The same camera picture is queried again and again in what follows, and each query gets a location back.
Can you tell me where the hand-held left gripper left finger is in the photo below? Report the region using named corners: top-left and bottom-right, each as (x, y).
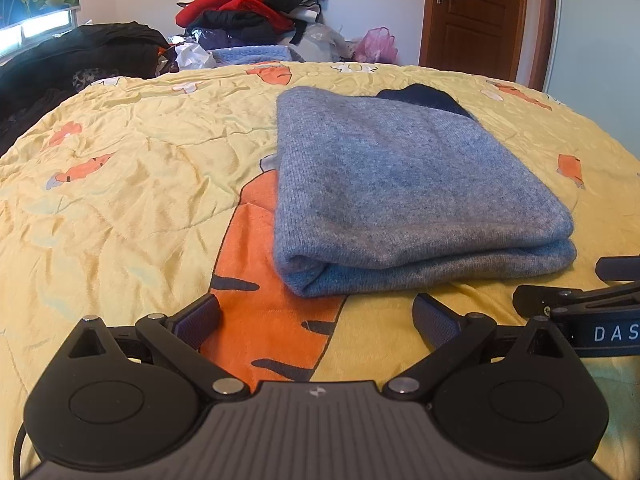
top-left (67, 293), bottom-right (252, 401)

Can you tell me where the window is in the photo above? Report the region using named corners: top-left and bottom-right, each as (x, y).
top-left (0, 7), bottom-right (77, 62)

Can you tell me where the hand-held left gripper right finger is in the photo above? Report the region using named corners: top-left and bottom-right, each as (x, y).
top-left (381, 292), bottom-right (582, 401)

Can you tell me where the yellow carrot print blanket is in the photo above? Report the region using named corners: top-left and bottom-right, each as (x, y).
top-left (0, 61), bottom-right (640, 480)

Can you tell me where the pink plastic bag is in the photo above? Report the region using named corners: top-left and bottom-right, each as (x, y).
top-left (352, 26), bottom-right (399, 65)

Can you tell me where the light blue fleece blanket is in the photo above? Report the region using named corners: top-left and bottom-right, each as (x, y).
top-left (207, 44), bottom-right (307, 66)

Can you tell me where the clear plastic bag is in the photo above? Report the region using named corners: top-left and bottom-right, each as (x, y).
top-left (300, 25), bottom-right (359, 62)

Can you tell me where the white crumpled bag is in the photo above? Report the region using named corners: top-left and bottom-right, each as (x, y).
top-left (174, 42), bottom-right (219, 71)

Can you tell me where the brown wooden door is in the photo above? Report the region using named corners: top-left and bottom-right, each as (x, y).
top-left (419, 0), bottom-right (558, 92)

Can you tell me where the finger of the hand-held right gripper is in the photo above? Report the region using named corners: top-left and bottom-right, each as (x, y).
top-left (513, 282), bottom-right (640, 319)
top-left (595, 255), bottom-right (640, 281)

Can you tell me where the grey and navy sequin sweater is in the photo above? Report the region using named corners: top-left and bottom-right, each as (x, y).
top-left (274, 82), bottom-right (577, 299)

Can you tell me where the black jacket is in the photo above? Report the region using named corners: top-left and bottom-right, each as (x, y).
top-left (0, 21), bottom-right (174, 157)

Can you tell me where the dark navy garment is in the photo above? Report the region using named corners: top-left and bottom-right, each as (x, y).
top-left (185, 10), bottom-right (282, 49)

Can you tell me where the red garment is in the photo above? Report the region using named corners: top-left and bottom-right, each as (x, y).
top-left (176, 0), bottom-right (296, 31)

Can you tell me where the black cable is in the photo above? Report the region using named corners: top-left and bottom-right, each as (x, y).
top-left (12, 422), bottom-right (32, 480)

